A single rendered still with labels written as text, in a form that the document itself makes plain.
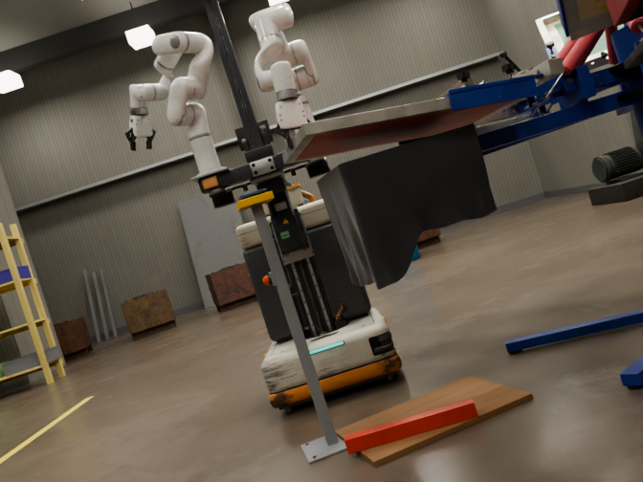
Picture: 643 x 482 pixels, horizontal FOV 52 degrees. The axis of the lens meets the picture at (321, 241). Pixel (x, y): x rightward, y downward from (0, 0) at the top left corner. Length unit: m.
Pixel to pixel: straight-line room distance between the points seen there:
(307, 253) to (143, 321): 7.67
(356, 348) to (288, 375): 0.33
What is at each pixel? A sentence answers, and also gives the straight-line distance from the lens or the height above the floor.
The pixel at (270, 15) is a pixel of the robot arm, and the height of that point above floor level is 1.58.
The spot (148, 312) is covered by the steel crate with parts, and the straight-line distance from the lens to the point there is 10.70.
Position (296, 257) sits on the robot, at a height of 0.67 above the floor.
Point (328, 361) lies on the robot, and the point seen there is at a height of 0.19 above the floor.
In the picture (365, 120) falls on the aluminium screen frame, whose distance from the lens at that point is 2.08.
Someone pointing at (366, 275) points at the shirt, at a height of 0.56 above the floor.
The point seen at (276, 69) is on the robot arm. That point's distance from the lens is 2.35.
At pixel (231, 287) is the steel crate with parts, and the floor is 0.34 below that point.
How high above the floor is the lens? 0.77
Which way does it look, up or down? 1 degrees down
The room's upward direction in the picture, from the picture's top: 18 degrees counter-clockwise
